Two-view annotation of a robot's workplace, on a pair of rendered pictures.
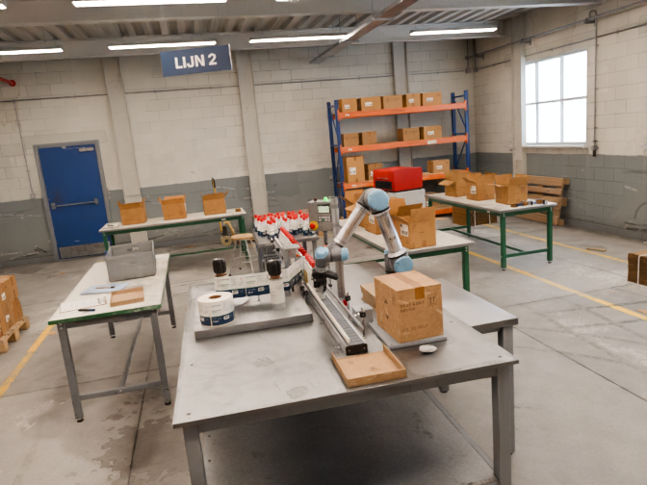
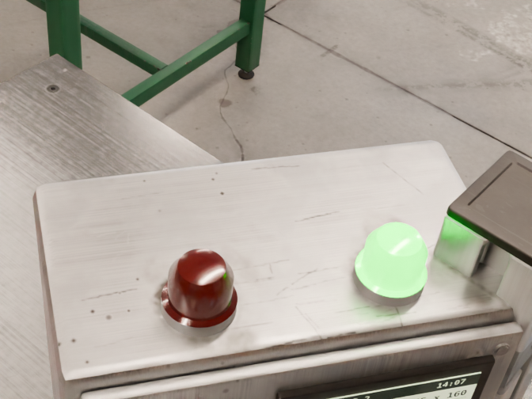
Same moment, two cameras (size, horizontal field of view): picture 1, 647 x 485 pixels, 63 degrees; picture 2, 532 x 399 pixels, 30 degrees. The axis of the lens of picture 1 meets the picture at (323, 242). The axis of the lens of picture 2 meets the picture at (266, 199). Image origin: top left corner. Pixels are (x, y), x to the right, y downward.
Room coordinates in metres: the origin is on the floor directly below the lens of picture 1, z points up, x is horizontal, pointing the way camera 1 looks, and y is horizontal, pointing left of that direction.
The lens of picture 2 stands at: (3.16, 0.16, 1.74)
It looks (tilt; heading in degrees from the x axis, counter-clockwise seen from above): 45 degrees down; 316
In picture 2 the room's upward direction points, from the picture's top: 7 degrees clockwise
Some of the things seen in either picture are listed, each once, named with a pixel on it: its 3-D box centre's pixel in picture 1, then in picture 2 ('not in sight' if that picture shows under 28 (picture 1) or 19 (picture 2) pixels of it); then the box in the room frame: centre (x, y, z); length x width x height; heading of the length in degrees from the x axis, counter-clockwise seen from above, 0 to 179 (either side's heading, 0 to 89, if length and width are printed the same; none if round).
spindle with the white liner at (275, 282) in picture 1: (275, 283); not in sight; (3.08, 0.31, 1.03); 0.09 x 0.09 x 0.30
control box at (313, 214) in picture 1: (323, 215); (257, 395); (3.33, -0.01, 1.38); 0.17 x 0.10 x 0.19; 66
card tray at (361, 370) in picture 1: (367, 364); not in sight; (2.23, -0.15, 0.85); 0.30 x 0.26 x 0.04; 11
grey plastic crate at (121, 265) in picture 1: (132, 260); not in sight; (4.75, 1.76, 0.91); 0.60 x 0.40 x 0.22; 17
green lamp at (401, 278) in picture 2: not in sight; (394, 257); (3.30, -0.04, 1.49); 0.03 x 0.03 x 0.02
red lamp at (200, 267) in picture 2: not in sight; (200, 285); (3.33, 0.03, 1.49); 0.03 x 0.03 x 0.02
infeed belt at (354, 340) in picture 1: (321, 299); not in sight; (3.21, 0.05, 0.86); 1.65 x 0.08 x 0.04; 11
